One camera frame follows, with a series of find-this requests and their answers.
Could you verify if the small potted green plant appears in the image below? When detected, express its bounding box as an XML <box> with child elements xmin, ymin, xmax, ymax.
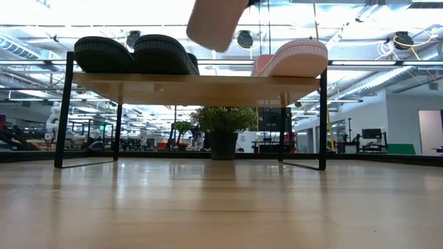
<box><xmin>189</xmin><ymin>105</ymin><xmax>260</xmax><ymax>160</ymax></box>

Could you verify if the pink rubber slide sandal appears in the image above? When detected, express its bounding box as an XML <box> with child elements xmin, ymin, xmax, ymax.
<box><xmin>186</xmin><ymin>0</ymin><xmax>250</xmax><ymax>53</ymax></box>
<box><xmin>251</xmin><ymin>39</ymin><xmax>329</xmax><ymax>78</ymax></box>

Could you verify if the black ceiling cord reel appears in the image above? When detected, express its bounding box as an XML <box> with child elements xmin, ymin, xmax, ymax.
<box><xmin>126</xmin><ymin>30</ymin><xmax>143</xmax><ymax>48</ymax></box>
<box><xmin>236</xmin><ymin>30</ymin><xmax>254</xmax><ymax>50</ymax></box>
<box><xmin>393</xmin><ymin>30</ymin><xmax>415</xmax><ymax>51</ymax></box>

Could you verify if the black metal table frame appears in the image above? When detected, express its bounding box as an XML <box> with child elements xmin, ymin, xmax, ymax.
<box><xmin>0</xmin><ymin>150</ymin><xmax>443</xmax><ymax>168</ymax></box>

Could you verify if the black rubber slide sandal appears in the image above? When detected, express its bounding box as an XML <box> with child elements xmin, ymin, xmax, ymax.
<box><xmin>133</xmin><ymin>33</ymin><xmax>201</xmax><ymax>76</ymax></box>
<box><xmin>73</xmin><ymin>36</ymin><xmax>136</xmax><ymax>74</ymax></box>

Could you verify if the wooden shelf with black legs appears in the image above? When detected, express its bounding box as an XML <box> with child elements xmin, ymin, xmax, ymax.
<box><xmin>54</xmin><ymin>50</ymin><xmax>328</xmax><ymax>171</ymax></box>

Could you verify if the white robot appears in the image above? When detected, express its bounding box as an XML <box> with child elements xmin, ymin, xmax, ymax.
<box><xmin>46</xmin><ymin>102</ymin><xmax>72</xmax><ymax>141</ymax></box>

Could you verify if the black monitor on stand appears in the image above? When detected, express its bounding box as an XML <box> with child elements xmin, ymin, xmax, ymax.
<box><xmin>361</xmin><ymin>127</ymin><xmax>389</xmax><ymax>154</ymax></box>

